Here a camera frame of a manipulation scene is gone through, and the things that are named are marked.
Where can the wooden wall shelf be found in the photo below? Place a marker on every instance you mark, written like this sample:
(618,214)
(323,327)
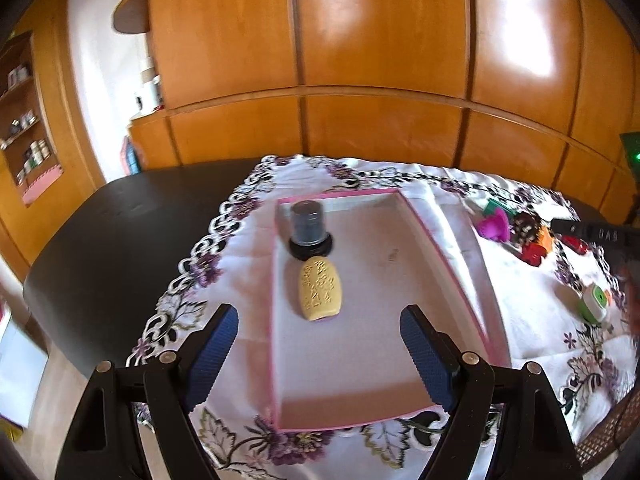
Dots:
(47,125)

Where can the red plastic toy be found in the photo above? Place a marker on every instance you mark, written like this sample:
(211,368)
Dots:
(532,256)

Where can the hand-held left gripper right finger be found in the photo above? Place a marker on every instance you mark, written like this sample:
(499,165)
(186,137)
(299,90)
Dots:
(425,355)

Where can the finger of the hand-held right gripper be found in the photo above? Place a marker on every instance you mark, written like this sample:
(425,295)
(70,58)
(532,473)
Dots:
(567,226)

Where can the white panel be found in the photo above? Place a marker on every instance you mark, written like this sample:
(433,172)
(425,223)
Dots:
(20,365)

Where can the green toy cup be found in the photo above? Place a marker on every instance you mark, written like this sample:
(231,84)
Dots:
(495,206)

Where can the brown woven seat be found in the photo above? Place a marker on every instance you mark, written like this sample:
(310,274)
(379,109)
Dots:
(607,435)

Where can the row of small jars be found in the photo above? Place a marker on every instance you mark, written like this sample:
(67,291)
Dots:
(36,152)

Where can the white floral embroidered tablecloth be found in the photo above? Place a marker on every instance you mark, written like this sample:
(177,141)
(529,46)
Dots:
(240,270)

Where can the red cylindrical case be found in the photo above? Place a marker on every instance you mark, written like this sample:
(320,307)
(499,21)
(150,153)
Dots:
(578,246)

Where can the black cylindrical container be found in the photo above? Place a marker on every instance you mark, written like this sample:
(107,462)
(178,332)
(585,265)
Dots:
(307,225)

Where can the pink shallow tray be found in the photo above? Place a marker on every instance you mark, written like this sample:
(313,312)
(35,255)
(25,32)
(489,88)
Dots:
(365,305)

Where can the pink and blue foam box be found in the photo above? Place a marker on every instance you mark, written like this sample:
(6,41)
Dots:
(131,157)

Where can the wooden wardrobe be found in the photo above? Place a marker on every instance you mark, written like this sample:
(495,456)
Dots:
(380,35)

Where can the rounded wooden corner shelf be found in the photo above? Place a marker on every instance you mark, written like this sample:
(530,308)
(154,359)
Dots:
(131,15)

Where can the magenta toy cup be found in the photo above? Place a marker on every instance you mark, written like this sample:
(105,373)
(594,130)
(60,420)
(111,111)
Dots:
(492,225)

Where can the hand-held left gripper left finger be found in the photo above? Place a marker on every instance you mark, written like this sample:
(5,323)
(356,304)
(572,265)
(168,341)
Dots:
(215,355)

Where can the yellow oval embossed block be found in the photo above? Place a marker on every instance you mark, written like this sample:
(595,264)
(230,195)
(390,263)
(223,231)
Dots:
(319,290)

